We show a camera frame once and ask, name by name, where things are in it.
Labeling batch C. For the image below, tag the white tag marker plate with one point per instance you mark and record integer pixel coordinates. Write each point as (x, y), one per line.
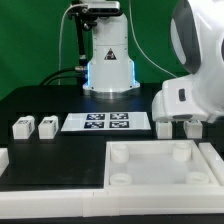
(106, 121)

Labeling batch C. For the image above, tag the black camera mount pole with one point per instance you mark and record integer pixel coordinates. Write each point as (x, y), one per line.
(84, 21)

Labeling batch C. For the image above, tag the white square tabletop tray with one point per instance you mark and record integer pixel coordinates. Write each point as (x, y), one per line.
(164, 163)

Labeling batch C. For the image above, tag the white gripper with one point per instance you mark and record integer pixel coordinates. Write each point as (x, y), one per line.
(188, 99)

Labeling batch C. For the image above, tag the white L-shaped obstacle fence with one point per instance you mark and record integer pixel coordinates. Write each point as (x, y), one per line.
(119, 201)

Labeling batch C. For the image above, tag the grey camera on mount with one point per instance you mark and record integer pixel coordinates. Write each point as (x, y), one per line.
(102, 8)

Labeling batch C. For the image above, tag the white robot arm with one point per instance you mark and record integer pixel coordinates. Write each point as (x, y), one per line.
(197, 35)

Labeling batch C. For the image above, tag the white block left edge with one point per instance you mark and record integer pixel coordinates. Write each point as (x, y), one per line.
(4, 160)

